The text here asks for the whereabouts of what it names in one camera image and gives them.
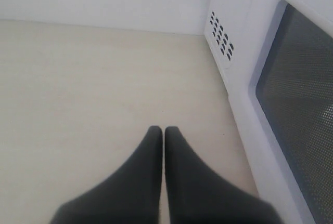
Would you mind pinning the white microwave door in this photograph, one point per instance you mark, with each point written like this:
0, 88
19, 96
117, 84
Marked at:
282, 102

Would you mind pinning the white microwave oven body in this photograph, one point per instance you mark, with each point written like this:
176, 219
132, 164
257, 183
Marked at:
240, 34

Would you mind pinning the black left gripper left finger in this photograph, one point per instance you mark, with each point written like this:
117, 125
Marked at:
130, 195

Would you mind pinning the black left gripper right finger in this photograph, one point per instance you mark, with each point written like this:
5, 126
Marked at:
197, 194

